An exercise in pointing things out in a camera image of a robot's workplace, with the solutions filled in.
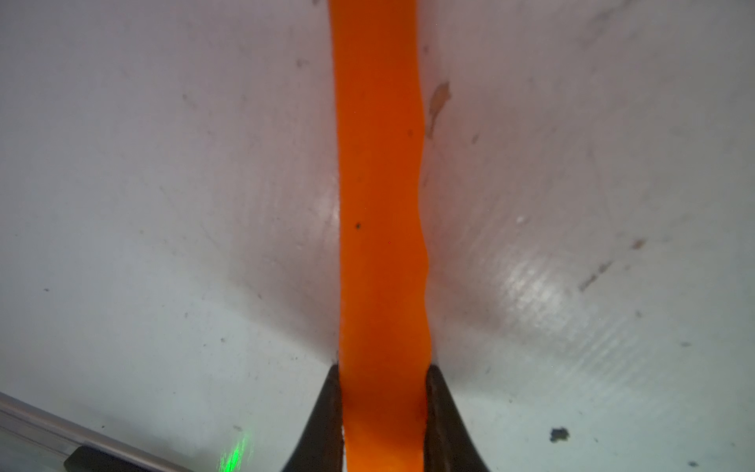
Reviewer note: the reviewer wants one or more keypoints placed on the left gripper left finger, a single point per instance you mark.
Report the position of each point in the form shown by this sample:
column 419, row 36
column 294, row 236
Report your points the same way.
column 321, row 445

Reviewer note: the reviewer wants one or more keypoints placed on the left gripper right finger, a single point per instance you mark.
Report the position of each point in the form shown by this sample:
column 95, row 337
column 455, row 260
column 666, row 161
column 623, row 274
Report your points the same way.
column 448, row 446

